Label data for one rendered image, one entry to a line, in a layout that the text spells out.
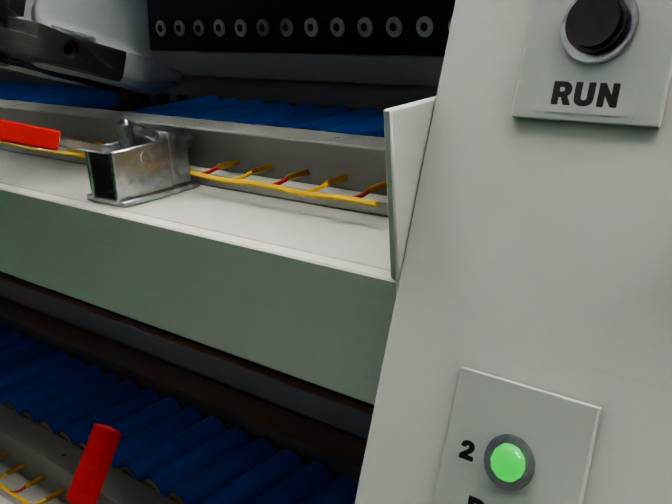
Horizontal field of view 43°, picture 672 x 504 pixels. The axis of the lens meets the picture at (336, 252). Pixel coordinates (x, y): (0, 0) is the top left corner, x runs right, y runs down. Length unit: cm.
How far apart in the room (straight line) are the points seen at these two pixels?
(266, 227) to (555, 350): 13
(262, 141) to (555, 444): 19
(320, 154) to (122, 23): 15
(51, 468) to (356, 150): 26
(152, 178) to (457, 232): 17
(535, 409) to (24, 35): 27
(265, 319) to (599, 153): 13
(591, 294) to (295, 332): 11
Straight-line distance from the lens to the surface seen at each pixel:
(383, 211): 31
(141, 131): 37
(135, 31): 45
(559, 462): 22
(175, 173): 38
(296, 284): 28
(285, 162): 35
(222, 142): 38
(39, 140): 34
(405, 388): 25
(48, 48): 41
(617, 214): 22
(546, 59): 24
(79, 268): 39
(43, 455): 50
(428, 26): 47
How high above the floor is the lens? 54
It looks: 1 degrees down
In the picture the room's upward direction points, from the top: 11 degrees clockwise
